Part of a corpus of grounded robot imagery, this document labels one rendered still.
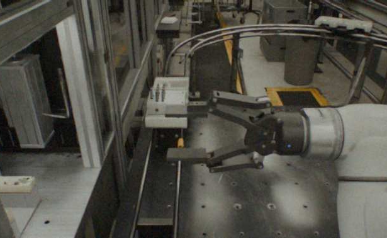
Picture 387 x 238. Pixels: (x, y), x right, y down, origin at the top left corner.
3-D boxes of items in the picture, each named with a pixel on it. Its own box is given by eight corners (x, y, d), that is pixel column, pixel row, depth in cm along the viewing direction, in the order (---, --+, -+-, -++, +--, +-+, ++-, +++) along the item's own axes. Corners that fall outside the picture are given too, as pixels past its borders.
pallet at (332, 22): (313, 33, 242) (315, 19, 237) (318, 28, 252) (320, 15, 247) (367, 40, 225) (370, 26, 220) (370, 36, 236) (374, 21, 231)
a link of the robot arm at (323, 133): (327, 99, 60) (294, 98, 60) (348, 124, 52) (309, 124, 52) (318, 141, 64) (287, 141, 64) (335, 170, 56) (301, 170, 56)
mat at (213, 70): (262, 137, 266) (262, 136, 265) (187, 137, 266) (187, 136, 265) (218, 2, 775) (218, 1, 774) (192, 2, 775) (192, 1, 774)
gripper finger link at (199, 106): (218, 111, 55) (218, 95, 54) (187, 111, 55) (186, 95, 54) (217, 107, 56) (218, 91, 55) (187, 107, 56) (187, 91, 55)
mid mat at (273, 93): (356, 140, 262) (357, 138, 262) (287, 140, 262) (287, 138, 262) (316, 88, 349) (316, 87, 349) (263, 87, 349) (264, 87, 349)
